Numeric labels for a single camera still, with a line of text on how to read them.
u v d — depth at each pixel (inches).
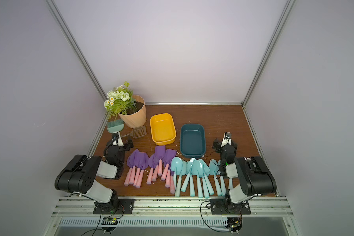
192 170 33.4
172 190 29.1
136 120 37.6
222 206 28.4
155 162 34.6
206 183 31.2
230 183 31.2
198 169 32.8
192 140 38.0
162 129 40.3
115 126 42.1
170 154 35.8
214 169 33.5
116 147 30.4
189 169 33.5
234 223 27.5
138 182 31.2
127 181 31.2
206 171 32.8
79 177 17.9
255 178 17.4
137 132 40.6
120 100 32.8
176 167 33.6
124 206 28.6
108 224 28.1
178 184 31.1
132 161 34.4
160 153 36.3
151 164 34.4
